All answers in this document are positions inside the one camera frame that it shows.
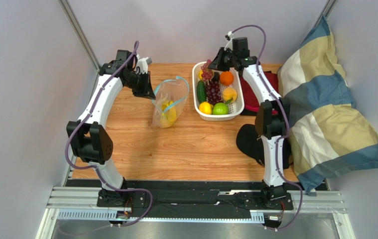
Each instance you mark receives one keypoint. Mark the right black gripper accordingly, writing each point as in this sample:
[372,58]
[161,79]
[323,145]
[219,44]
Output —
[223,58]

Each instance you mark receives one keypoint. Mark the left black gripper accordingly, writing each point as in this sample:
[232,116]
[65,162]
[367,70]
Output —
[147,91]

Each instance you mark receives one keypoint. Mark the clear zip top bag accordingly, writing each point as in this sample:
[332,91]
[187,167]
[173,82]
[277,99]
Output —
[171,96]

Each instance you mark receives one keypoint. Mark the yellow banana bunch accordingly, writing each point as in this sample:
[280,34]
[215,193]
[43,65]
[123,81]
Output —
[168,114]

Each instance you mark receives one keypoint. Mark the green lime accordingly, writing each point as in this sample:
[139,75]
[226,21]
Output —
[220,109]

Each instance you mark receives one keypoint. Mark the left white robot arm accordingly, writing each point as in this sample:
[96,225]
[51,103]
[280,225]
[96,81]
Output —
[88,138]

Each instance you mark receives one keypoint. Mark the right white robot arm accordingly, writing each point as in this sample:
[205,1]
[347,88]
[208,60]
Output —
[271,120]

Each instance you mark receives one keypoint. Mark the dark black fruit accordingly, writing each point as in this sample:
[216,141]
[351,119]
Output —
[216,77]

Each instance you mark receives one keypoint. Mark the orange fruit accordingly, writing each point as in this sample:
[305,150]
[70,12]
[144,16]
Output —
[226,78]

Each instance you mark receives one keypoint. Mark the green cucumber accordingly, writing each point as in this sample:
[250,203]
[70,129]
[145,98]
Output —
[201,92]

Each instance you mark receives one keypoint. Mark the dark purple grape bunch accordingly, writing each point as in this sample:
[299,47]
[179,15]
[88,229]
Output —
[213,92]

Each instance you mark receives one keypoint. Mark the peach fruit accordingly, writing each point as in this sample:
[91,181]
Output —
[229,95]

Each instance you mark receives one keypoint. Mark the yellow lemon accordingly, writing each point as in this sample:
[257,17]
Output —
[206,108]

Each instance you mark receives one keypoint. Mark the white plastic basket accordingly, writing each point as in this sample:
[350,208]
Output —
[235,108]

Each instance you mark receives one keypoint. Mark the folded red cloth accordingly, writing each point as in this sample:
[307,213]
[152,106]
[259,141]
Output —
[251,103]

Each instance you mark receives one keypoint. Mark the black baseball cap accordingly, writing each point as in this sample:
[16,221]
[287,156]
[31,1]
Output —
[250,144]

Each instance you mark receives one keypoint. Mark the striped blue yellow pillow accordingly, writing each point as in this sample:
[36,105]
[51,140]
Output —
[329,137]

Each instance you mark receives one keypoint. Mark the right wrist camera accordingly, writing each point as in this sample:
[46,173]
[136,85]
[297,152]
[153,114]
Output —
[229,37]

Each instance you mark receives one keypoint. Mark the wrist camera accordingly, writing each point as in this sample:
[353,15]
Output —
[229,37]
[142,65]

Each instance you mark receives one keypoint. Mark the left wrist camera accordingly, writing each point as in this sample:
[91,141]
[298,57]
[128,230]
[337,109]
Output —
[142,65]

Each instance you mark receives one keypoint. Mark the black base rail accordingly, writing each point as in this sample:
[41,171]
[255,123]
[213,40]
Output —
[187,199]

